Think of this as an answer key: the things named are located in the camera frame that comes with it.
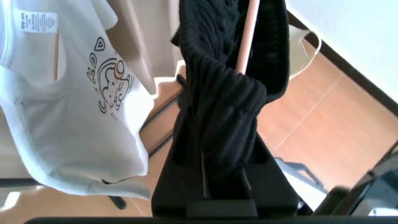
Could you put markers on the white printed t-shirt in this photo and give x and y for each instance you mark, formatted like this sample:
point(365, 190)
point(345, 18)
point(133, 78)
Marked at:
point(62, 124)

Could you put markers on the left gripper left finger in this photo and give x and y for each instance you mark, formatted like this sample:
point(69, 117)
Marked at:
point(177, 186)

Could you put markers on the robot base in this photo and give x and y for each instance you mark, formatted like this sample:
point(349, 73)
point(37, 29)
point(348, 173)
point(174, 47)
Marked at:
point(357, 186)

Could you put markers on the pink clothes hanger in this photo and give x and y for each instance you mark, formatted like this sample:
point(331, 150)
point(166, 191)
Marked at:
point(56, 56)
point(247, 37)

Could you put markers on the black garment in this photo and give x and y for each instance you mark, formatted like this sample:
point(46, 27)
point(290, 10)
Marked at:
point(217, 109)

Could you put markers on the black clothes rack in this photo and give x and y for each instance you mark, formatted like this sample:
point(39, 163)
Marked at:
point(161, 112)

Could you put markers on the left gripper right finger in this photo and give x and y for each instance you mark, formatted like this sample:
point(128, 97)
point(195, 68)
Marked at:
point(273, 186)

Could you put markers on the white laundry basket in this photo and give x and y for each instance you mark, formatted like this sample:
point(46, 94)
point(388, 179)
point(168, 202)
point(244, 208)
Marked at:
point(298, 49)

